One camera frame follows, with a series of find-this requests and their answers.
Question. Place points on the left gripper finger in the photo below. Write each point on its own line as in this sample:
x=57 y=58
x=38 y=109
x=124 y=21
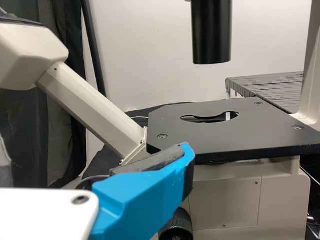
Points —
x=145 y=190

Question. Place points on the cream microscope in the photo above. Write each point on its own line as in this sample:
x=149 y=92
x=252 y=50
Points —
x=225 y=135

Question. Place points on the black platform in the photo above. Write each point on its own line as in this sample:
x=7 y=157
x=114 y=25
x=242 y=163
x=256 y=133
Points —
x=270 y=87

